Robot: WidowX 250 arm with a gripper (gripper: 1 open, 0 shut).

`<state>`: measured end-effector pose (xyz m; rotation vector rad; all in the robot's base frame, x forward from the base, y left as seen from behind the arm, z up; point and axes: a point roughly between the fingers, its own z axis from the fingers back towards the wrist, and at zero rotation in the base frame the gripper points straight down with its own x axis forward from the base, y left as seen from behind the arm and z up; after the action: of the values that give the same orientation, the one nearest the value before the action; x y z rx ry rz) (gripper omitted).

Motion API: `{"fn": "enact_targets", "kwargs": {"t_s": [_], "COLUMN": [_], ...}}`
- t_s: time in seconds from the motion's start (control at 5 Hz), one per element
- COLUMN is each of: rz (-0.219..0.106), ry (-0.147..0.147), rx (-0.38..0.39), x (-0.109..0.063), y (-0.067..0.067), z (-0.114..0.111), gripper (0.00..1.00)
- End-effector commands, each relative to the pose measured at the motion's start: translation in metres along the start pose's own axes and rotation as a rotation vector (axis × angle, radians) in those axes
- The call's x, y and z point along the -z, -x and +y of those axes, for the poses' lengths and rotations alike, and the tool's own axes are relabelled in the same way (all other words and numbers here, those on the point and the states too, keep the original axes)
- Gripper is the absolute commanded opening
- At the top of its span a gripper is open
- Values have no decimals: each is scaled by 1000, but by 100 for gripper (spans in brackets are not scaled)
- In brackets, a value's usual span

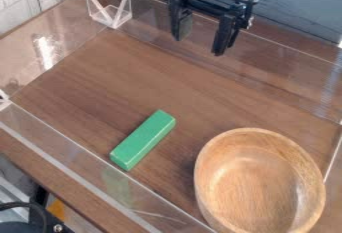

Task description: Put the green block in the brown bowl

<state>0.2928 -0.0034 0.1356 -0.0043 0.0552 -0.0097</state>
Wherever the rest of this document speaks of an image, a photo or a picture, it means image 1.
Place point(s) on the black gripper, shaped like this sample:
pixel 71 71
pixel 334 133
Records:
pixel 181 19

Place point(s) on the green rectangular block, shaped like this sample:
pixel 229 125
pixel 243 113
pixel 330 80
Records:
pixel 136 145

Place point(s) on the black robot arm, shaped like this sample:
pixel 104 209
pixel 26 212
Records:
pixel 234 14

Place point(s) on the brown wooden bowl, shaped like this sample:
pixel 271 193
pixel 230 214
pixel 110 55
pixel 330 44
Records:
pixel 258 184

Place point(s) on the black device lower left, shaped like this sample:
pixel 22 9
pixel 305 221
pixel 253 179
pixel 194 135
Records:
pixel 54 226

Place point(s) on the clear acrylic corner bracket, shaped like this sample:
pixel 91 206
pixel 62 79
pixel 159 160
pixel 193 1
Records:
pixel 110 15

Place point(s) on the clear acrylic enclosure wall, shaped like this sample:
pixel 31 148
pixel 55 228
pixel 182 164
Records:
pixel 83 83

